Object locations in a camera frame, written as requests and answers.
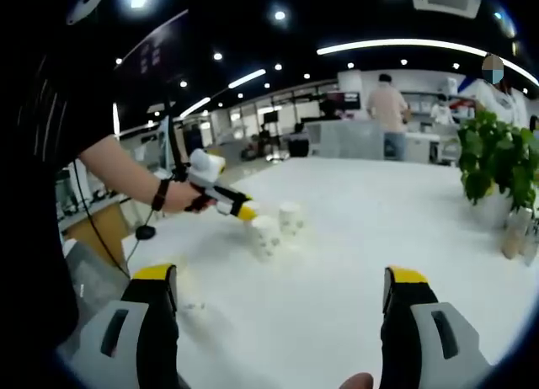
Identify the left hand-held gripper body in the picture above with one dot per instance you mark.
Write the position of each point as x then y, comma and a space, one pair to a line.
206, 168

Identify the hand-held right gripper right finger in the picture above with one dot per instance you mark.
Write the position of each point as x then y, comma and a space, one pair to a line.
421, 347

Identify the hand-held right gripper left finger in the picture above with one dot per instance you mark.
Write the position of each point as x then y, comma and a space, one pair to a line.
126, 342

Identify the person's left hand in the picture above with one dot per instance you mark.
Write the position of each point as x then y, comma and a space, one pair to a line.
189, 197

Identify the person's right hand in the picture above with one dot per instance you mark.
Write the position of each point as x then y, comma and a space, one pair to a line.
357, 382

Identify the black tripod stand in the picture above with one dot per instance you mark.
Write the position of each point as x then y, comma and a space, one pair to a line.
173, 140

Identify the black wristband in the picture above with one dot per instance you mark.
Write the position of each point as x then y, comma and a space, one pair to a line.
161, 195

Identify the short ceiling light strip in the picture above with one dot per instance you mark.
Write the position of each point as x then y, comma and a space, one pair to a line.
195, 107
247, 78

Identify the black round object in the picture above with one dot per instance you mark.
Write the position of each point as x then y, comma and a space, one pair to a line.
145, 232

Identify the white table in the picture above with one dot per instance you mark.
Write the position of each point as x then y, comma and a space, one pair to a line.
316, 321

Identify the tan wooden cabinet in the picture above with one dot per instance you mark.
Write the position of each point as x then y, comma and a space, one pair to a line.
101, 233

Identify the grey partition panel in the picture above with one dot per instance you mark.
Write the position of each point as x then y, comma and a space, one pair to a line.
345, 138

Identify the dark display panel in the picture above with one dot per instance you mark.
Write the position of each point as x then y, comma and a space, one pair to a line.
156, 44

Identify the clear glass container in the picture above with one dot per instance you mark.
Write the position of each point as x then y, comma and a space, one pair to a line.
518, 237

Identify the green potted plant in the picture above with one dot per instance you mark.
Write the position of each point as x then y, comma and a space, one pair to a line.
492, 161

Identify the white worn device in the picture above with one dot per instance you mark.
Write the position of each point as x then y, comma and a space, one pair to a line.
86, 3

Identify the long curved ceiling light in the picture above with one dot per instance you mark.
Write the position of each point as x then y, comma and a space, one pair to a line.
400, 44

